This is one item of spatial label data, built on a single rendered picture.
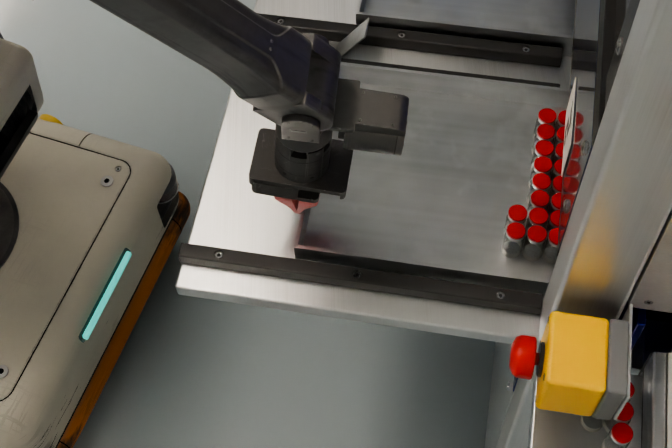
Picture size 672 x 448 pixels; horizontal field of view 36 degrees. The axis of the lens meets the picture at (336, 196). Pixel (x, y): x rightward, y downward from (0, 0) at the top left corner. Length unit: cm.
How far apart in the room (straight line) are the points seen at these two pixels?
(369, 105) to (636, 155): 29
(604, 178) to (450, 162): 43
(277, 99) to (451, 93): 43
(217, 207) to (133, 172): 79
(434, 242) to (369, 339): 92
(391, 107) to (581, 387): 31
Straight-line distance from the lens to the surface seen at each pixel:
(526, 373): 97
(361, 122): 96
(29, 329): 186
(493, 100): 127
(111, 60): 251
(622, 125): 75
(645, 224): 87
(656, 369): 107
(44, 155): 204
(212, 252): 114
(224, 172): 122
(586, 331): 97
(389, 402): 202
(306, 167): 103
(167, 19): 78
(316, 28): 131
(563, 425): 109
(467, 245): 116
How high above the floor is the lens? 190
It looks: 59 degrees down
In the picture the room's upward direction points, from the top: 4 degrees counter-clockwise
